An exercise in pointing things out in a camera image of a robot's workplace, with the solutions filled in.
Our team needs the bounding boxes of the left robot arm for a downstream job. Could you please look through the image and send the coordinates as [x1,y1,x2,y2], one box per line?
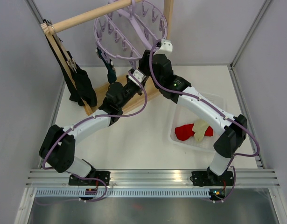
[39,70,148,185]

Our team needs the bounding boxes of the aluminium mounting rail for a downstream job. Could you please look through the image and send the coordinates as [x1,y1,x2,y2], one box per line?
[25,169,280,188]

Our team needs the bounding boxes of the wooden rack right post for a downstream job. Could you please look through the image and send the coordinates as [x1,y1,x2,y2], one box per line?
[163,0,174,40]

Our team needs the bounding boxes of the white slotted cable duct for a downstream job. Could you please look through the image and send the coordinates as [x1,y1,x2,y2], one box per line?
[35,188,210,198]

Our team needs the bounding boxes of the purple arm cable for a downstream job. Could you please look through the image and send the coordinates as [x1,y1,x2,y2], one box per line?
[149,39,260,203]
[42,71,148,206]

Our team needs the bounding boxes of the wooden rack top rod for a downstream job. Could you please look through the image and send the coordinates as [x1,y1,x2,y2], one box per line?
[48,0,141,34]

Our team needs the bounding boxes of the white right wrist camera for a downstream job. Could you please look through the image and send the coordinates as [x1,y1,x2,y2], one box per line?
[154,39,173,57]

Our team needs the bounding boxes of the black shorts on hanger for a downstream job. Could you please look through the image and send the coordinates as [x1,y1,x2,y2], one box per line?
[47,35,98,107]

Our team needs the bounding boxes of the cream sock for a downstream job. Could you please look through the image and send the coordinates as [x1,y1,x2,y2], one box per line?
[192,119,209,142]

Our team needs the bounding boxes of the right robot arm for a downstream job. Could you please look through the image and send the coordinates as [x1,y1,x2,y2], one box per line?
[139,50,247,186]

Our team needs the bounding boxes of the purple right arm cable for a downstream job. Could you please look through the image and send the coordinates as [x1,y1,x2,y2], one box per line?
[149,39,260,203]

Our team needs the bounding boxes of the wooden rack base tray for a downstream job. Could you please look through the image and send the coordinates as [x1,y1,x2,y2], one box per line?
[84,74,160,115]

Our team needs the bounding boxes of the purple round clip hanger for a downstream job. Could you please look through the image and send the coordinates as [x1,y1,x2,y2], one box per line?
[93,0,168,69]

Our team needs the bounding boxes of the green christmas sock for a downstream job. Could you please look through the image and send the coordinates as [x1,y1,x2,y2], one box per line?
[96,47,117,84]

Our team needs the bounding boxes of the wooden rack post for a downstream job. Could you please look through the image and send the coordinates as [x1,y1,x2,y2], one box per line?
[43,31,90,107]
[163,0,174,40]

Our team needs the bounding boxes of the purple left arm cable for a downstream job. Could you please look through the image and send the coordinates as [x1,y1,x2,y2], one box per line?
[42,71,148,206]

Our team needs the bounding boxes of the red sock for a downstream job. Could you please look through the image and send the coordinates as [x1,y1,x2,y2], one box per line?
[175,123,214,141]

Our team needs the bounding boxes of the white plastic basket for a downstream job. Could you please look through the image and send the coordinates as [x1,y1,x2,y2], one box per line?
[168,87,230,153]

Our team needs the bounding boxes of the wooden rack left post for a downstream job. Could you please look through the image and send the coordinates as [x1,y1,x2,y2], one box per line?
[43,31,90,107]

